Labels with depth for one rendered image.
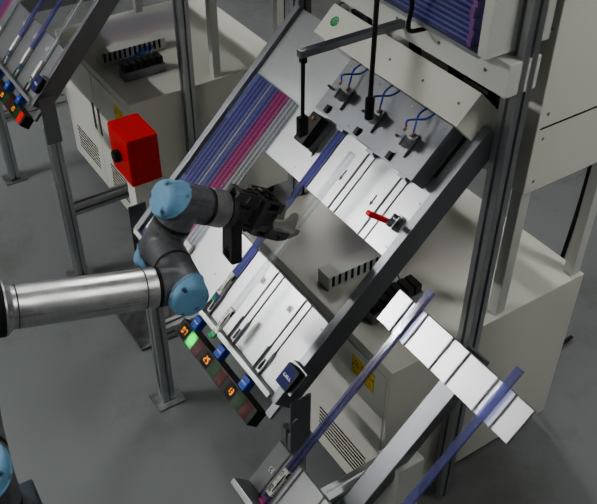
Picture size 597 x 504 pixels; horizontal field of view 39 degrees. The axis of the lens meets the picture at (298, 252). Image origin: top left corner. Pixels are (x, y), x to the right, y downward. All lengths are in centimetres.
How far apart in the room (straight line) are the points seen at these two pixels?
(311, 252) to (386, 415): 49
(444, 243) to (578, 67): 73
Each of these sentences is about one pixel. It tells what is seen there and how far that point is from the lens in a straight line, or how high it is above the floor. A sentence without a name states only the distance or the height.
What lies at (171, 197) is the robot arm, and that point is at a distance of 156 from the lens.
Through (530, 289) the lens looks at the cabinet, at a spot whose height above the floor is 62.
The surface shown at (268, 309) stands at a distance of 188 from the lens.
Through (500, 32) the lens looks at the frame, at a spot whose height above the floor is 144.
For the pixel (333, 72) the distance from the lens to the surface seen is 202.
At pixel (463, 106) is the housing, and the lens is 169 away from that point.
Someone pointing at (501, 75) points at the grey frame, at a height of 135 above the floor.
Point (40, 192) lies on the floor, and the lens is 372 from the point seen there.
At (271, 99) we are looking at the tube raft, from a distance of 209.
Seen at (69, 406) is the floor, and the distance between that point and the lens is 282.
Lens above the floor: 210
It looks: 40 degrees down
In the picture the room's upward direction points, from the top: straight up
